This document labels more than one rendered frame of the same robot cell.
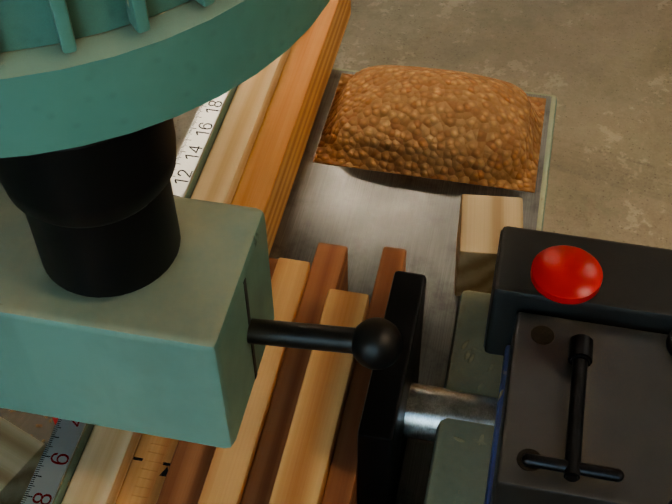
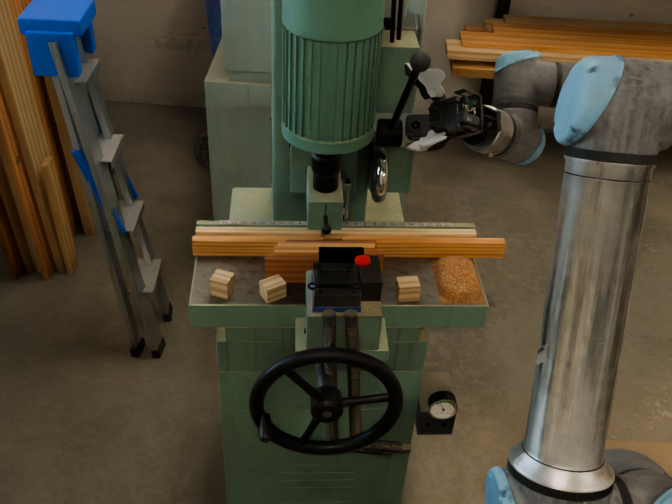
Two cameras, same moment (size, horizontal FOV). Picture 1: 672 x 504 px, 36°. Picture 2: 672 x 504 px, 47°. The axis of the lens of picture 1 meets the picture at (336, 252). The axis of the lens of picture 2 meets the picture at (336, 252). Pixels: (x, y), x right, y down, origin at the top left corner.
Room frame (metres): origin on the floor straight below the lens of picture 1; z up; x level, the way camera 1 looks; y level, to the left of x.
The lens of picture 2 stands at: (-0.11, -1.17, 1.93)
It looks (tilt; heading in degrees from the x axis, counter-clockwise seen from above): 38 degrees down; 72
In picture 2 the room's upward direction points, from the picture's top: 3 degrees clockwise
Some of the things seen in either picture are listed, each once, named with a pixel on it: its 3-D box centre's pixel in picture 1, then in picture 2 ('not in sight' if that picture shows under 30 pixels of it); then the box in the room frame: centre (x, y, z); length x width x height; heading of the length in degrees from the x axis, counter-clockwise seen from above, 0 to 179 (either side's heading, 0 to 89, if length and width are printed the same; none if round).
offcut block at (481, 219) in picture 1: (488, 247); (407, 288); (0.39, -0.09, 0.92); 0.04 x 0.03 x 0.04; 173
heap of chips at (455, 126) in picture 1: (434, 108); (458, 274); (0.51, -0.06, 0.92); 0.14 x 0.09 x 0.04; 77
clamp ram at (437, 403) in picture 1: (455, 417); (341, 275); (0.26, -0.05, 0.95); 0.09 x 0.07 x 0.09; 167
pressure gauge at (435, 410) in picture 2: not in sight; (441, 406); (0.47, -0.18, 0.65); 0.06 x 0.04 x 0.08; 167
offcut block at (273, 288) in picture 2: not in sight; (272, 288); (0.13, -0.03, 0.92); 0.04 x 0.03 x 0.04; 17
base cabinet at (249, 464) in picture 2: not in sight; (313, 384); (0.28, 0.20, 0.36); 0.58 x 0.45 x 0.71; 77
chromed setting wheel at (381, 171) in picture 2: not in sight; (379, 175); (0.41, 0.18, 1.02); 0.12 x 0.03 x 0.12; 77
